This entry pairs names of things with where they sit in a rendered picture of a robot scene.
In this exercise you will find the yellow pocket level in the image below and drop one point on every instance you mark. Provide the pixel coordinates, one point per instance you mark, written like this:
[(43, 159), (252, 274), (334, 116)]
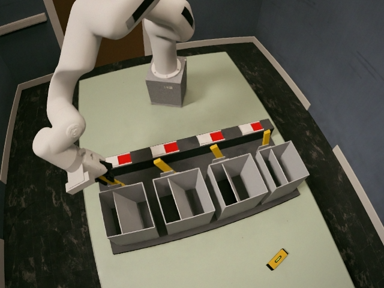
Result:
[(275, 261)]

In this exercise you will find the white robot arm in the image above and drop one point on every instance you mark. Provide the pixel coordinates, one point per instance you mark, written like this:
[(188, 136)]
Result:
[(166, 21)]

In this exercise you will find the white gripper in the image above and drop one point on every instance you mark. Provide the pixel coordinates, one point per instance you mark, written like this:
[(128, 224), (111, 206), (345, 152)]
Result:
[(95, 164)]

